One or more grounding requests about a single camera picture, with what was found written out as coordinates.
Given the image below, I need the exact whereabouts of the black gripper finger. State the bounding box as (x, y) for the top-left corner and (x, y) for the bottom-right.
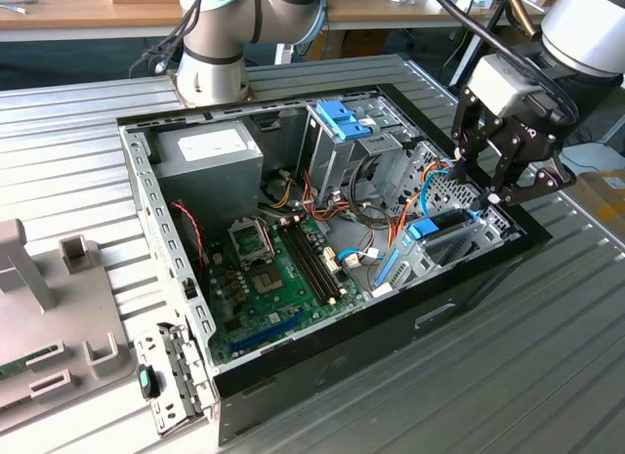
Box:
(448, 85), (503, 185)
(476, 129), (578, 210)

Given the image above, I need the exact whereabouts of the orange red disk power wire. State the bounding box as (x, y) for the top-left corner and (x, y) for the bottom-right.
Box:
(388, 153), (463, 250)

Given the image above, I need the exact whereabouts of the blue disk data wire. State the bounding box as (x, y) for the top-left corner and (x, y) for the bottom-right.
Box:
(417, 170), (482, 220)

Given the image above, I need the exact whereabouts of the grey metal disk bay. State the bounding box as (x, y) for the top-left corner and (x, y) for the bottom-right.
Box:
(373, 199), (521, 299)

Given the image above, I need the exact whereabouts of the white side table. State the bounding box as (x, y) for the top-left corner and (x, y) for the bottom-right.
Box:
(559, 144), (625, 187)

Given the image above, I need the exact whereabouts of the cardboard box with label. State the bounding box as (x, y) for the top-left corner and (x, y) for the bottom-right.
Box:
(561, 168), (625, 240)

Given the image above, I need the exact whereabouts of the large brown cardboard box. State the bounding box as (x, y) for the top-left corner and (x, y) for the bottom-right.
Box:
(480, 23), (546, 94)

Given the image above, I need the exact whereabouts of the black tripod pole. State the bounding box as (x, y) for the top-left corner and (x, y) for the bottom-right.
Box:
(448, 0), (521, 88)

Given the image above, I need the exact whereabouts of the blue plastic drive latch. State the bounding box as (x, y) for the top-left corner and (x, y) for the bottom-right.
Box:
(341, 116), (372, 142)
(315, 100), (355, 128)

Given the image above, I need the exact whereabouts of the grey metal drive cage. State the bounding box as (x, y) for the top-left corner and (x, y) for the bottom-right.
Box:
(297, 95), (421, 216)

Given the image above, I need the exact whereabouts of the light wooden desk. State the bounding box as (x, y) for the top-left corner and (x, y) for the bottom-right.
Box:
(324, 0), (544, 33)
(0, 0), (186, 43)

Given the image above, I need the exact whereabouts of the black RAM slot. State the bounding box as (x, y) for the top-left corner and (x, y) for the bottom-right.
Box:
(281, 223), (329, 307)
(292, 220), (343, 303)

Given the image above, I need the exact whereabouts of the CPU socket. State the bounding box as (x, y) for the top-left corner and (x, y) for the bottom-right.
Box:
(228, 217), (275, 269)

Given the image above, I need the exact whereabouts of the green motherboard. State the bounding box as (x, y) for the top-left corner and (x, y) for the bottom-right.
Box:
(204, 213), (370, 365)

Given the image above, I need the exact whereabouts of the black open PC case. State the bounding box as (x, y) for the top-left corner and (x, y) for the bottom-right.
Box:
(115, 82), (553, 448)

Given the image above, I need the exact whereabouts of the silver chipset chip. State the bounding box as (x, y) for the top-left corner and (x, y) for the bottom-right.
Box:
(251, 270), (284, 294)

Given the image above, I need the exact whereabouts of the grey power supply unit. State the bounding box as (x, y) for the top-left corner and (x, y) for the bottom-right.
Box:
(151, 120), (265, 235)

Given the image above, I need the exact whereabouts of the blue expansion slot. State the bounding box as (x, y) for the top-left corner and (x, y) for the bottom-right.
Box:
(229, 310), (309, 355)

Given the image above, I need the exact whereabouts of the grey parts rack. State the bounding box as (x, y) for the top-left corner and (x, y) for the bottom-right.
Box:
(0, 218), (137, 433)

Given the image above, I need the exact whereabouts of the green RAM stick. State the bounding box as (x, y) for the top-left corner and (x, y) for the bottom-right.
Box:
(0, 344), (56, 380)

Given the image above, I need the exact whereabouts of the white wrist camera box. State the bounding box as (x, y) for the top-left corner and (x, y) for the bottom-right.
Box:
(461, 53), (544, 133)

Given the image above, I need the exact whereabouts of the thick black camera cable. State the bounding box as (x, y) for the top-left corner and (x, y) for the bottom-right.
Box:
(427, 0), (582, 128)

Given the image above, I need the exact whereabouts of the red orange wire bundle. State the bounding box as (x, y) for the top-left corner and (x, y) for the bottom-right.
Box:
(300, 173), (406, 235)

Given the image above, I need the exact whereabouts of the light blue board wire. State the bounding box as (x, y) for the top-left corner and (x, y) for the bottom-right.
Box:
(336, 247), (380, 272)

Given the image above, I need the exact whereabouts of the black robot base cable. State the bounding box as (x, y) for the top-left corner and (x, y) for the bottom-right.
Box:
(129, 0), (207, 78)

